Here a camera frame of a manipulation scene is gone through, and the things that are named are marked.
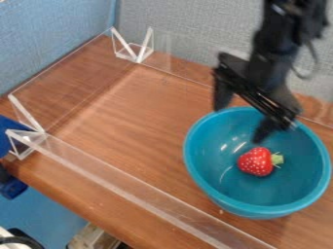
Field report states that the red toy strawberry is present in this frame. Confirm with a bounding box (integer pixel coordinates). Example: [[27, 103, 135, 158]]
[[237, 147, 284, 177]]

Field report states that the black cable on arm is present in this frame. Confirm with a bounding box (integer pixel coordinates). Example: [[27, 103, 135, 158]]
[[291, 40, 320, 80]]

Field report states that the beige object under table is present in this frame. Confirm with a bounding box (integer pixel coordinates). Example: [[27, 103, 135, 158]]
[[67, 223, 121, 249]]

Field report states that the blue plastic bowl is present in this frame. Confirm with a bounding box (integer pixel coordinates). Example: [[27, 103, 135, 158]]
[[182, 107, 332, 220]]

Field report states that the clear acrylic front barrier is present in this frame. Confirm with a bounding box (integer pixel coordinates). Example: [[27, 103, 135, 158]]
[[4, 128, 279, 249]]

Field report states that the black and white floor object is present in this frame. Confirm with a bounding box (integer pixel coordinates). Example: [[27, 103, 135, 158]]
[[0, 227, 44, 249]]

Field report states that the blue table clamp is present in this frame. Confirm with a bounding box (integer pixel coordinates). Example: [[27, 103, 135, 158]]
[[0, 115, 31, 199]]

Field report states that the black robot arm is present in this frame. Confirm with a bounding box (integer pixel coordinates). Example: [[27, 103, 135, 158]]
[[213, 0, 329, 144]]

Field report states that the clear acrylic back barrier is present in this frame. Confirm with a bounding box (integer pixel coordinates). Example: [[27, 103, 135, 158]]
[[110, 27, 333, 127]]

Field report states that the clear acrylic left barrier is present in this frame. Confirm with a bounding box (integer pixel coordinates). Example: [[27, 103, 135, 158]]
[[7, 26, 115, 133]]

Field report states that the clear acrylic barrier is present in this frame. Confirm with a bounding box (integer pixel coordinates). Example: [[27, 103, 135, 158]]
[[4, 128, 279, 249], [7, 26, 115, 133], [110, 27, 333, 127]]

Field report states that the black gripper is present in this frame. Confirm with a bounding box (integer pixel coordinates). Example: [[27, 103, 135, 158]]
[[213, 49, 303, 144]]

